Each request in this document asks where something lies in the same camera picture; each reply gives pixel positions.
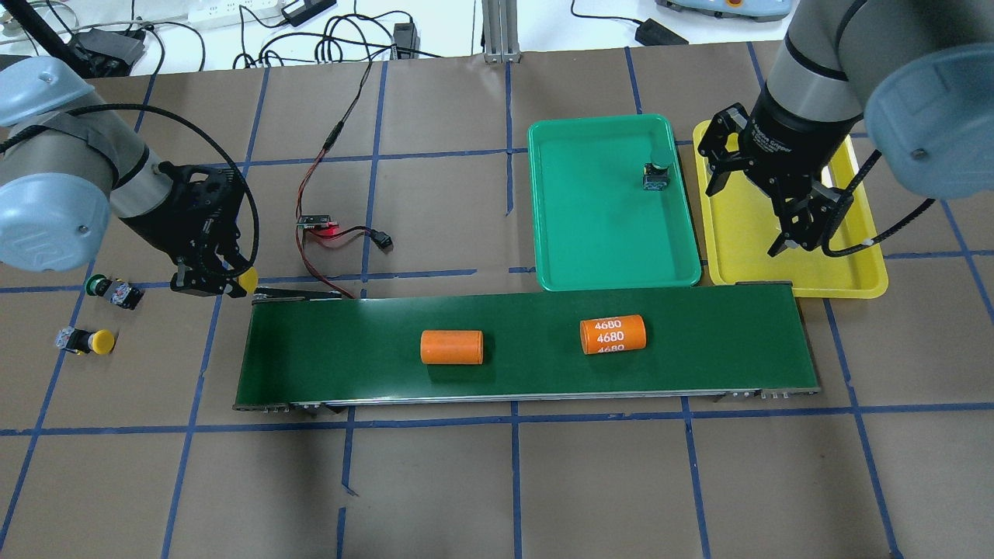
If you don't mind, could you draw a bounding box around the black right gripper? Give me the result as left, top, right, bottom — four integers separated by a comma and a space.
698, 86, 863, 257

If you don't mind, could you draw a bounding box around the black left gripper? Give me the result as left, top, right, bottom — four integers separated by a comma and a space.
120, 163, 253, 298

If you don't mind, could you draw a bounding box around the yellow push button switch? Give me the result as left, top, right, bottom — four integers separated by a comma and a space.
235, 268, 259, 294

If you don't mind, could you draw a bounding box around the green push button switch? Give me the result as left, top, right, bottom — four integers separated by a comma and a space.
642, 161, 673, 192

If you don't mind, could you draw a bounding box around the orange cylinder with 4680 print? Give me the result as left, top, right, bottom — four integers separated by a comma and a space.
579, 314, 648, 355

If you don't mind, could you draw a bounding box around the plain orange cylinder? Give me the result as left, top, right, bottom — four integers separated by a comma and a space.
419, 330, 485, 366

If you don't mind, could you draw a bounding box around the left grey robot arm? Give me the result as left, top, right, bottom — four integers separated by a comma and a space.
1, 57, 256, 289

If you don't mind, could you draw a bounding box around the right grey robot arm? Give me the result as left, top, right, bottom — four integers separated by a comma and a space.
187, 1, 992, 298

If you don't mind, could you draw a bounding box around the yellow plastic tray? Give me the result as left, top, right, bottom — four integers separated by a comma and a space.
693, 155, 890, 300

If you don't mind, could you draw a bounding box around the small sensor circuit board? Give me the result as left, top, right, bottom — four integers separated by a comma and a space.
296, 214, 338, 230

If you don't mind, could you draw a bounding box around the green conveyor belt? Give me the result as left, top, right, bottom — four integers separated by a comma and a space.
233, 283, 821, 411

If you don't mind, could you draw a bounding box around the green plastic tray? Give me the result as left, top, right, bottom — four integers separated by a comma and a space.
528, 113, 702, 291

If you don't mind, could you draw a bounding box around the grey teach pendant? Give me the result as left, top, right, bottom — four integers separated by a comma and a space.
656, 0, 793, 23

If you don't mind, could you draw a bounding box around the black power adapter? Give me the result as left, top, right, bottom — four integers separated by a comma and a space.
634, 19, 689, 47

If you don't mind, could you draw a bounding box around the white power strip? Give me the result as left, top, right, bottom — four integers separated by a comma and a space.
186, 1, 288, 30

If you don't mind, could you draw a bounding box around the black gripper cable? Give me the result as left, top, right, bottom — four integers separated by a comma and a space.
47, 102, 261, 273

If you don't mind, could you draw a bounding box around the black cable connector plug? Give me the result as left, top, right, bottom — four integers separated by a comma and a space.
370, 231, 393, 251

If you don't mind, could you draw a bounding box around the red black wire cable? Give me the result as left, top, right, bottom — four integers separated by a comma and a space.
294, 61, 374, 300

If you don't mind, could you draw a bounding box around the aluminium frame post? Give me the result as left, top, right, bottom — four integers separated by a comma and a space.
481, 0, 521, 64

